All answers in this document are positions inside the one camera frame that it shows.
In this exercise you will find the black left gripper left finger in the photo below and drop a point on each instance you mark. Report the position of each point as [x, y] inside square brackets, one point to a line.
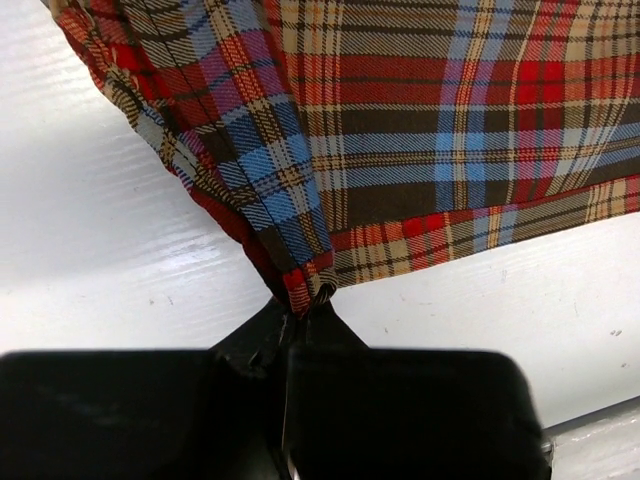
[146, 414]

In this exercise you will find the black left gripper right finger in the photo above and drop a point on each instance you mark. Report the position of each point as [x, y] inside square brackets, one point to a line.
[357, 412]

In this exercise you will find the red plaid long sleeve shirt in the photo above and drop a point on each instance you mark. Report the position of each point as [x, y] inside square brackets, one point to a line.
[341, 142]

